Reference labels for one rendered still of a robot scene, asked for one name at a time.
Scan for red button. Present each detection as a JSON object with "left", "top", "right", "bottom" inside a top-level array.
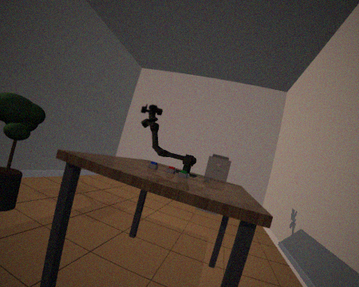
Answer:
[{"left": 166, "top": 167, "right": 176, "bottom": 174}]

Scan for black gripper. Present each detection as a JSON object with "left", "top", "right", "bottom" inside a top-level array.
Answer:
[{"left": 141, "top": 106, "right": 163, "bottom": 116}]

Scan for blue button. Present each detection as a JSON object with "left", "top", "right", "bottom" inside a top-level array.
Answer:
[{"left": 148, "top": 162, "right": 159, "bottom": 169}]

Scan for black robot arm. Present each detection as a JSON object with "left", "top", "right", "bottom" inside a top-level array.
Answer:
[{"left": 141, "top": 105, "right": 196, "bottom": 175}]

